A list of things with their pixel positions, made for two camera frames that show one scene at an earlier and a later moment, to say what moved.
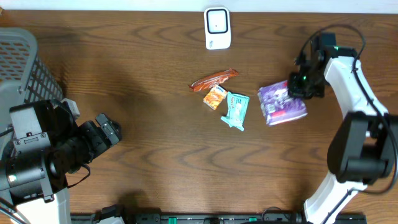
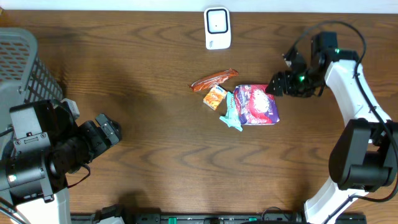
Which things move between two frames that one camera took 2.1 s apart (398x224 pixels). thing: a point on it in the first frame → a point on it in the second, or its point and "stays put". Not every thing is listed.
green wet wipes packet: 236,111 stays put
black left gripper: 106,131 stays put
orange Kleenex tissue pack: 214,96 stays put
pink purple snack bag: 277,106 → 255,106
